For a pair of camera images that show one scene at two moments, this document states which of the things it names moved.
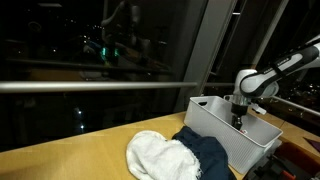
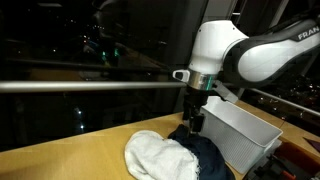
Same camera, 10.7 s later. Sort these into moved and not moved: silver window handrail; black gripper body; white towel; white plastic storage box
Moved: black gripper body
Not moved: silver window handrail; white towel; white plastic storage box
